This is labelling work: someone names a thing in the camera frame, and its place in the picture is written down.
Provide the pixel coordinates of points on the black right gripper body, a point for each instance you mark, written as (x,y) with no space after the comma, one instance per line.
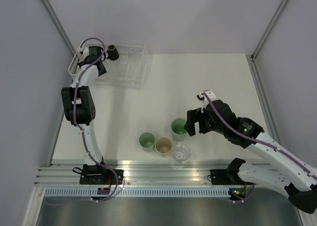
(205,123)

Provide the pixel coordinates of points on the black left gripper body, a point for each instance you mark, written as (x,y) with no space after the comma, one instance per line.
(103,72)

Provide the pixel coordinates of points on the tall green plastic cup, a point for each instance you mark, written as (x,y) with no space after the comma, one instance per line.
(178,131)

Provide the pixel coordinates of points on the clear faceted glass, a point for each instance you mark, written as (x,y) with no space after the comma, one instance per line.
(180,153)
(135,52)

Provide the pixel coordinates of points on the beige plastic cup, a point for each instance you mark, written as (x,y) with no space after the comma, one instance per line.
(163,146)
(80,57)

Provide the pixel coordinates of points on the short green plastic cup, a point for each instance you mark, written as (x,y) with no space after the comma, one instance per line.
(147,141)

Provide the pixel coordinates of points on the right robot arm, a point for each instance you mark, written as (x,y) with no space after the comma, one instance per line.
(295,180)

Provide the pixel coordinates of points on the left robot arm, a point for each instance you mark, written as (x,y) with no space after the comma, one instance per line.
(78,104)

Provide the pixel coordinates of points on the black brown cup holder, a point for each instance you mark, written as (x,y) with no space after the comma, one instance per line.
(112,52)

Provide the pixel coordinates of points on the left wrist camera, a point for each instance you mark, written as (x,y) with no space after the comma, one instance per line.
(83,50)

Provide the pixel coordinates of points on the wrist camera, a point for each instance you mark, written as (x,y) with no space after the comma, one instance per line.
(205,96)
(83,50)

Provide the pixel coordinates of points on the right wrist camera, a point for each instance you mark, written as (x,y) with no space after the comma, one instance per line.
(205,96)

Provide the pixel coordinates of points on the white wire dish rack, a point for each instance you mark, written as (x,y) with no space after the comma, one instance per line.
(127,72)

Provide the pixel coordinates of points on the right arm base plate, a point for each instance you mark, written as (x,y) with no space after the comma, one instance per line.
(222,177)

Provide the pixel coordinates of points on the aluminium mounting rail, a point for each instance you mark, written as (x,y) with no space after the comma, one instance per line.
(135,174)

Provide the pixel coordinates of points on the left aluminium frame post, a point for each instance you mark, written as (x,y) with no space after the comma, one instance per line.
(58,25)

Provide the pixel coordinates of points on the aluminium frame post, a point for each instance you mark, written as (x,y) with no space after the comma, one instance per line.
(269,28)
(58,25)

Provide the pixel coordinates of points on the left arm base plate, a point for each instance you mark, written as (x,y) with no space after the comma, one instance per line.
(97,175)

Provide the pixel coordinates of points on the white slotted cable duct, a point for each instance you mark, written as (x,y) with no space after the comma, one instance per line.
(219,192)

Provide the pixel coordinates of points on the right aluminium frame post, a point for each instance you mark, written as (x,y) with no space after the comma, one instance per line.
(269,28)

